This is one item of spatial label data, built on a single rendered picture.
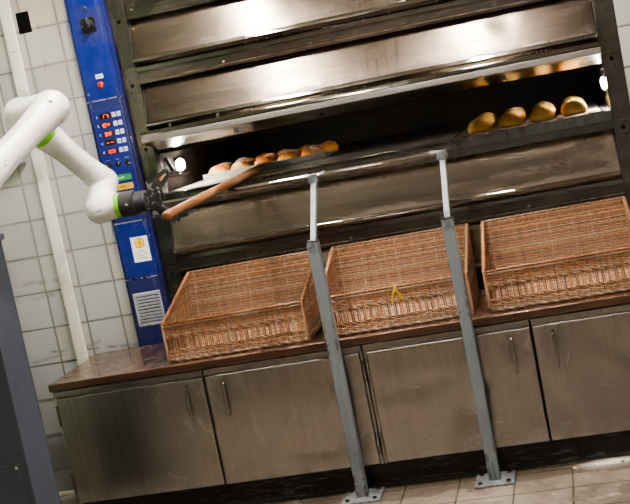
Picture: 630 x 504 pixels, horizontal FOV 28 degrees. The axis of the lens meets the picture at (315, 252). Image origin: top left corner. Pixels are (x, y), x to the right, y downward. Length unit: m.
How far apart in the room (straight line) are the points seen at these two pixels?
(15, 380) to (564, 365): 1.87
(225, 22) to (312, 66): 0.39
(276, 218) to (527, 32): 1.22
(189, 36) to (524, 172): 1.42
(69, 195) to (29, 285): 0.43
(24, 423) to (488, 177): 1.97
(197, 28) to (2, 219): 1.16
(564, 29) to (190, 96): 1.49
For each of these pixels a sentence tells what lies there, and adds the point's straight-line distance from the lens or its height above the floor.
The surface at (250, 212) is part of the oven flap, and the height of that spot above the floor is 1.04.
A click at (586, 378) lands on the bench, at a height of 0.31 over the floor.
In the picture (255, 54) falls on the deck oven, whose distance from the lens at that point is 5.01.
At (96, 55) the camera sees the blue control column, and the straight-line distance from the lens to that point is 5.17.
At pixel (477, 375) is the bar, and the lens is 4.42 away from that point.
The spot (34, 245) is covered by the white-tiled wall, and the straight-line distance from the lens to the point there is 5.37.
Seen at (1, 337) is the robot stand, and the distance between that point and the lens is 4.23.
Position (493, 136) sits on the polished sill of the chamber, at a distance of 4.89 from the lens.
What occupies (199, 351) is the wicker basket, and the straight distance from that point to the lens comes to 4.68.
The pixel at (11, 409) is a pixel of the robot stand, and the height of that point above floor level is 0.64.
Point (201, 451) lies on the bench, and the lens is 4.74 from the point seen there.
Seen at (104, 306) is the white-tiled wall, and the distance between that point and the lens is 5.31.
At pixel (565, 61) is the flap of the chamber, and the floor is 1.39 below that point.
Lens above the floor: 1.43
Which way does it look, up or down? 7 degrees down
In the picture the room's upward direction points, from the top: 11 degrees counter-clockwise
